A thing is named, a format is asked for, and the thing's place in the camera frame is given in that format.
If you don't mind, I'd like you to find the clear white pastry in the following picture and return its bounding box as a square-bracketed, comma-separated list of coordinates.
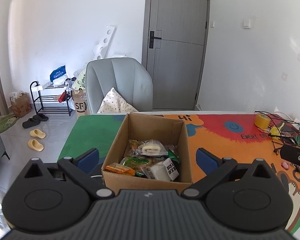
[141, 158, 179, 182]

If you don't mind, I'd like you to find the green snack packet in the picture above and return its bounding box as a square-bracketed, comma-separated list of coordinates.
[120, 157, 153, 177]

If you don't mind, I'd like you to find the yellow toy figure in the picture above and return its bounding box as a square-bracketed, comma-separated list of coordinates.
[269, 122, 285, 139]

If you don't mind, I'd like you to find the yellow tape roll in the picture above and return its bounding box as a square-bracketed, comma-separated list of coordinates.
[254, 113, 271, 130]

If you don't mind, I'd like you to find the yellow slipper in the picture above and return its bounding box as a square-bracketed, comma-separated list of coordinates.
[27, 139, 44, 152]
[29, 128, 46, 139]

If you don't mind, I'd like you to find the colourful cartoon table mat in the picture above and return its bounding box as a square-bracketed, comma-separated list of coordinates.
[61, 114, 300, 239]

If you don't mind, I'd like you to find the orange snack packet in box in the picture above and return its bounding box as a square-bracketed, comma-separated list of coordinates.
[104, 163, 135, 176]

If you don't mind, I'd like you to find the black slipper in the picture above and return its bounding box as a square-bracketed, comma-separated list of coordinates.
[22, 113, 49, 129]

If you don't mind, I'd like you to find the green floor mat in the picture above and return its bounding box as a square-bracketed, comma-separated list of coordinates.
[0, 114, 19, 133]

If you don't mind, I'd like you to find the black metal shoe rack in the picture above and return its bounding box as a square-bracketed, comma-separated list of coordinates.
[30, 81, 74, 116]

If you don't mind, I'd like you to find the small brown cardboard box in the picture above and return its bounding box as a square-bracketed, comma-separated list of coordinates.
[9, 91, 31, 118]

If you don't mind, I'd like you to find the SF printed cardboard box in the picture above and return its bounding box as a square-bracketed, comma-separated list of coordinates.
[72, 89, 88, 118]

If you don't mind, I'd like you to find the open cardboard box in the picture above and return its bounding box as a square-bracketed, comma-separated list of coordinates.
[102, 113, 193, 193]

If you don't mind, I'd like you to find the wrapped cream roll snack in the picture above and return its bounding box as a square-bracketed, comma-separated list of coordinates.
[129, 139, 168, 157]

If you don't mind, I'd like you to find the white dotted cushion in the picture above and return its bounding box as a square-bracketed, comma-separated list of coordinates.
[97, 87, 138, 114]

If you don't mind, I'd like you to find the blue plastic bag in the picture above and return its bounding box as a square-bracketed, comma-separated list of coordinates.
[50, 65, 66, 82]

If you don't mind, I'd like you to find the grey upholstered chair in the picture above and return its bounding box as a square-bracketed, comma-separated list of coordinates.
[85, 57, 153, 114]

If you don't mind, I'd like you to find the white foam packing piece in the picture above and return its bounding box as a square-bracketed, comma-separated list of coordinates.
[92, 25, 116, 60]

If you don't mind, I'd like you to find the grey interior door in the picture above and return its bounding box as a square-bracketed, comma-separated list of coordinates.
[142, 0, 210, 110]

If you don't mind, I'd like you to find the pink round keychain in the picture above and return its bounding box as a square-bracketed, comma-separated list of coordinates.
[281, 161, 290, 170]

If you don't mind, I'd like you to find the tangle of black cables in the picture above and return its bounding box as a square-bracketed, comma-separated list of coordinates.
[254, 110, 300, 153]

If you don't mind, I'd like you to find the white wall switch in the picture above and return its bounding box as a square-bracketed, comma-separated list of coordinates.
[243, 18, 251, 29]

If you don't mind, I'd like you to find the black door handle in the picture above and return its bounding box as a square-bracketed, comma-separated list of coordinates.
[149, 31, 162, 49]

